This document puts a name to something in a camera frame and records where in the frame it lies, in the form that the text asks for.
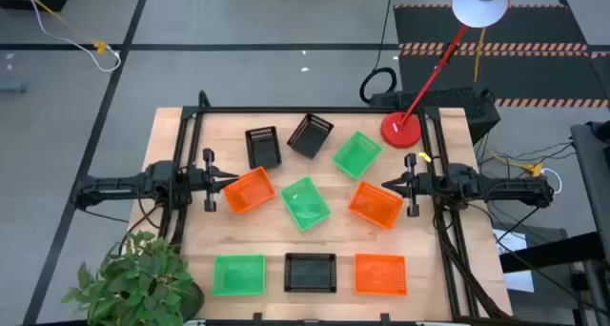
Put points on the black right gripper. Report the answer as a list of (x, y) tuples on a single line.
[(412, 185)]

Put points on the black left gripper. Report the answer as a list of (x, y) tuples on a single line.
[(209, 180)]

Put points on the orange plastic basket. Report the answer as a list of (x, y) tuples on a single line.
[(375, 205), (380, 274), (249, 191)]

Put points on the black plastic basket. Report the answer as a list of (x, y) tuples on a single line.
[(310, 136), (310, 273), (263, 149)]

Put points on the green plastic basket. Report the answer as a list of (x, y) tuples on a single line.
[(238, 276), (356, 155), (305, 203)]

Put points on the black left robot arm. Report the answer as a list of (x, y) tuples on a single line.
[(119, 183)]

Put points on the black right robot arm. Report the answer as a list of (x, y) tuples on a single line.
[(505, 188)]

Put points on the red desk lamp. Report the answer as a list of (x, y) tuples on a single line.
[(401, 130)]

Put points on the black computer case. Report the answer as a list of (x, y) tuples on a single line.
[(457, 99)]

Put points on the green potted plant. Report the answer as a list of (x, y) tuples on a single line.
[(138, 278)]

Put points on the yellow power plug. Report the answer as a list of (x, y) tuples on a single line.
[(534, 169)]

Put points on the white paper sheet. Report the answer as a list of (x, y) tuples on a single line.
[(517, 273)]

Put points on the black furniture beam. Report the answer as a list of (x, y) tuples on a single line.
[(553, 252)]

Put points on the dark grey furniture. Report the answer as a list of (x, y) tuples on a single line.
[(593, 173)]

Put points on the black hazard-striped floor mat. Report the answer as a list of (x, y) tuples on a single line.
[(524, 26)]

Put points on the black aluminium frame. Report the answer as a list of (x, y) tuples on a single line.
[(305, 109)]

